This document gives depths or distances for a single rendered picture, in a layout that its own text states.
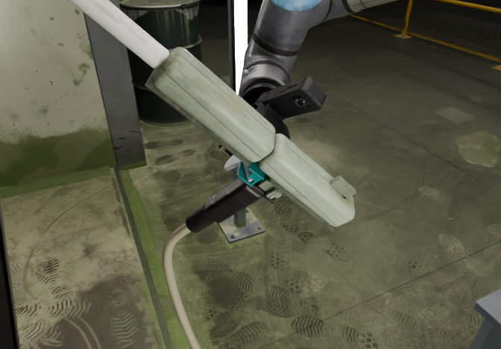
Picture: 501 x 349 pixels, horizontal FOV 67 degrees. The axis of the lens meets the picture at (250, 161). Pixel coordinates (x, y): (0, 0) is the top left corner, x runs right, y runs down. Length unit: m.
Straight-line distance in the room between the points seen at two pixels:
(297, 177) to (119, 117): 2.00
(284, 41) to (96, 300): 1.38
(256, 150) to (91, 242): 1.65
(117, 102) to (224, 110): 1.97
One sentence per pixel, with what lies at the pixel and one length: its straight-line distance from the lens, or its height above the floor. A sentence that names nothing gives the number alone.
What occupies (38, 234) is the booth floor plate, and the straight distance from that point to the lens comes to 2.19.
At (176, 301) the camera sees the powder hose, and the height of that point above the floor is 0.78.
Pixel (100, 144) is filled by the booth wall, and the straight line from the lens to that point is 2.46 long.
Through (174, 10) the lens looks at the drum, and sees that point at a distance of 2.79.
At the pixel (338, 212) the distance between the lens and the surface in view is 0.51.
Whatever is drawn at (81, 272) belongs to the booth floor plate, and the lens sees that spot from 1.90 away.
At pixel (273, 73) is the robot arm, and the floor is 1.14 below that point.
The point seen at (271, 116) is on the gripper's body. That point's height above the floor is 1.11.
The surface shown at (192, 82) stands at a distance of 0.40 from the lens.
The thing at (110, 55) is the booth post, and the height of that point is 0.74.
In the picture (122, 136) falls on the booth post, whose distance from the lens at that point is 2.45.
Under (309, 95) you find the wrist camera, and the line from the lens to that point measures 0.53.
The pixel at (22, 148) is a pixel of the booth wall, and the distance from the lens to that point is 2.46.
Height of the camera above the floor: 1.35
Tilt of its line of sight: 32 degrees down
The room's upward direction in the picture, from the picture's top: straight up
